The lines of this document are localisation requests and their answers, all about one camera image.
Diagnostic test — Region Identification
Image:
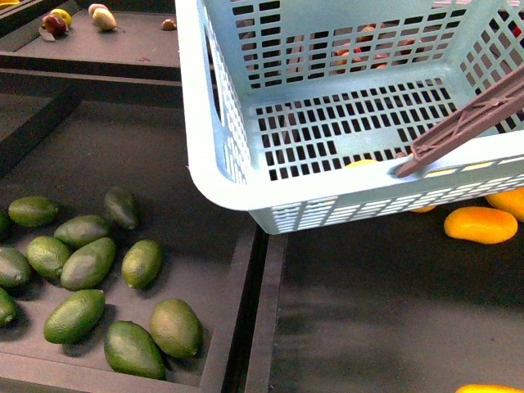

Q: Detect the light blue plastic basket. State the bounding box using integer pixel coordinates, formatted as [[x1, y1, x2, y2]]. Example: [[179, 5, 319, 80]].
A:
[[176, 1, 523, 234]]

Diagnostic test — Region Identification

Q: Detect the red green apple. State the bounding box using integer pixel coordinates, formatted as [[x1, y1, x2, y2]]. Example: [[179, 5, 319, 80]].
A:
[[43, 14, 67, 38]]

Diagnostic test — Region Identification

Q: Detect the pale green mango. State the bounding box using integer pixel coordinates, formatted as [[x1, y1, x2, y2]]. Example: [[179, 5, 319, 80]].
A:
[[92, 7, 117, 31]]

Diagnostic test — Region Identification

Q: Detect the green avocado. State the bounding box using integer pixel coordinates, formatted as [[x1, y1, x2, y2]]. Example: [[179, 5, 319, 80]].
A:
[[149, 299, 203, 359], [53, 215, 111, 249], [7, 196, 59, 228], [121, 239, 164, 289], [104, 320, 166, 380], [60, 237, 116, 291], [104, 186, 140, 230], [1, 246, 32, 288], [43, 289, 106, 344], [26, 236, 71, 280]]

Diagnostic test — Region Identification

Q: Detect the brown basket handle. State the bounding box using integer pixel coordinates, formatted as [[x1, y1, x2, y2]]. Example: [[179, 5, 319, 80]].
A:
[[395, 66, 523, 178]]

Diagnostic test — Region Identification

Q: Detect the orange yellow mango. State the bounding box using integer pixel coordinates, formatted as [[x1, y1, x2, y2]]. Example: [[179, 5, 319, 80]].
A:
[[444, 206, 518, 245]]

